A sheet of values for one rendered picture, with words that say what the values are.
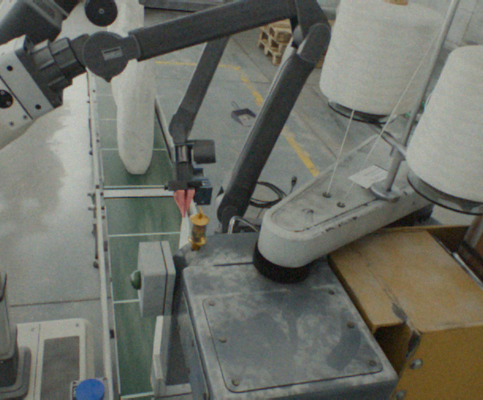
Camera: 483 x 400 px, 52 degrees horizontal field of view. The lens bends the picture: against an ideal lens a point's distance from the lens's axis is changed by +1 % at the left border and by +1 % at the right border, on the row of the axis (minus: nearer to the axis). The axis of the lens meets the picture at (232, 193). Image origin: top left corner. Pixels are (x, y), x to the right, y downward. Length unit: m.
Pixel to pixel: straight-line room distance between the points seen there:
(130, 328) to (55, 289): 0.80
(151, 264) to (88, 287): 1.91
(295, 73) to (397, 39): 0.25
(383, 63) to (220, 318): 0.44
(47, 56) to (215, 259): 0.46
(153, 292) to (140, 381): 1.05
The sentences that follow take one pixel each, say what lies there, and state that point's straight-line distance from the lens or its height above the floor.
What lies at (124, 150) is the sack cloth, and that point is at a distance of 2.75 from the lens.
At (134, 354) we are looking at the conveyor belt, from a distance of 1.84.
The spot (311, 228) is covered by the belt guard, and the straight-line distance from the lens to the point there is 0.70.
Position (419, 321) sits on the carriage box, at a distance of 0.75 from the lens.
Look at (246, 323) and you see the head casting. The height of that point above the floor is 1.34.
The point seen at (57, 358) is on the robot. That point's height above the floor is 0.26.
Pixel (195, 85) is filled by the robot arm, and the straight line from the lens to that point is 1.40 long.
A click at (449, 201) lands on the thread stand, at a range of 0.67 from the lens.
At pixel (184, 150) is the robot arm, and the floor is 1.16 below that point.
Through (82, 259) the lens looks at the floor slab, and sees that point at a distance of 2.79.
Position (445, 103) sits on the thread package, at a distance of 0.63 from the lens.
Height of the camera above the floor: 1.81
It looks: 32 degrees down
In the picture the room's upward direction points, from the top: 9 degrees clockwise
